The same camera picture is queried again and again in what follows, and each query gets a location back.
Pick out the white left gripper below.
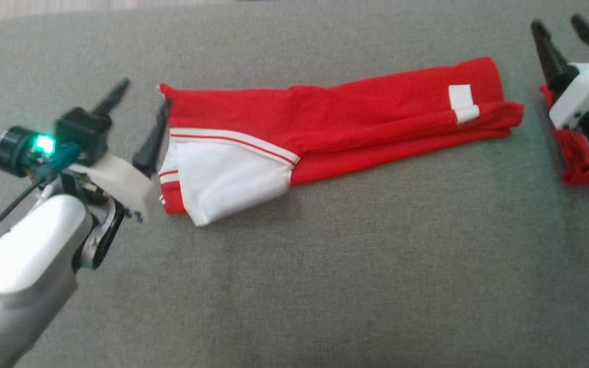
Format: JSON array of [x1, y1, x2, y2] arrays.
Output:
[[0, 78, 173, 270]]

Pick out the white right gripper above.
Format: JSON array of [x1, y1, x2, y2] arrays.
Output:
[[531, 14, 589, 172]]

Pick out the red shorts with white stripe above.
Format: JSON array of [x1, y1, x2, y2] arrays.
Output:
[[540, 84, 589, 189]]

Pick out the red white number 23 jersey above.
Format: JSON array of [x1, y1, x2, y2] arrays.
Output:
[[156, 56, 525, 227]]

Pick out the large grey sofa seat cushion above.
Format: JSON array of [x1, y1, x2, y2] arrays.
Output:
[[0, 0, 589, 368]]

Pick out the teal left camera connector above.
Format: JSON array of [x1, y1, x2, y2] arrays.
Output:
[[44, 143, 81, 170]]

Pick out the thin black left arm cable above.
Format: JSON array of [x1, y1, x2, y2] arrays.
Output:
[[0, 179, 46, 239]]

